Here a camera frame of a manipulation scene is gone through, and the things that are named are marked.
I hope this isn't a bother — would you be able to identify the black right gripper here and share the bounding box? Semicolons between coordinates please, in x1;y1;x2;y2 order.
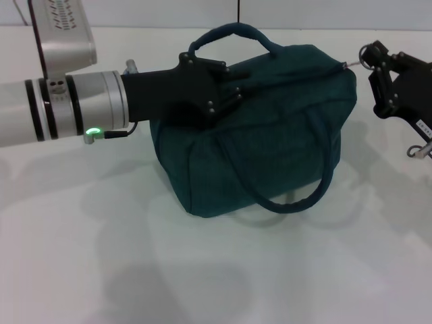
358;39;432;142

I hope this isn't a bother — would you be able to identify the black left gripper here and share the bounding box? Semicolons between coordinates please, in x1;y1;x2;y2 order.
120;52;252;132

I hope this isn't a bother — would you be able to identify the dark blue fabric bag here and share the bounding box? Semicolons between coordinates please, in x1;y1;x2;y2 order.
149;21;358;219

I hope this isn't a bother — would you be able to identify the silver left gripper connector stub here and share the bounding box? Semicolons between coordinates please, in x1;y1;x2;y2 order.
122;59;140;75

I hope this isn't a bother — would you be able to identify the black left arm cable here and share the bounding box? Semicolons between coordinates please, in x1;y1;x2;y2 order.
83;120;138;145

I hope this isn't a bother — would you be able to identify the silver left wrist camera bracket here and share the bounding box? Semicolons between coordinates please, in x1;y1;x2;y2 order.
45;77;70;104

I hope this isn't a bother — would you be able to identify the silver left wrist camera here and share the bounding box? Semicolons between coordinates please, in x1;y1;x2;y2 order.
28;0;99;81

